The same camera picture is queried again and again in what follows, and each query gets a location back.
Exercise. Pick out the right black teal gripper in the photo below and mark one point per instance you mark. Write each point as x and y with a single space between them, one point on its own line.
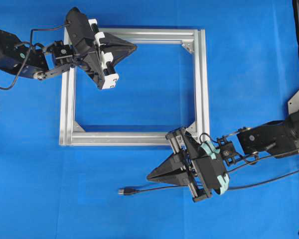
195 165

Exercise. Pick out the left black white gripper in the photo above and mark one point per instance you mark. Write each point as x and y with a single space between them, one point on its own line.
86 40

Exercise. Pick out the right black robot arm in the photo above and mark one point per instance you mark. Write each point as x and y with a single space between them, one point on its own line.
278 138

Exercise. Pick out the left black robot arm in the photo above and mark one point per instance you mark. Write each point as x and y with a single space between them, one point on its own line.
34 60

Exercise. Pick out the square aluminium extrusion frame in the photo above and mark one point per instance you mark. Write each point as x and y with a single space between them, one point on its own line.
193 40

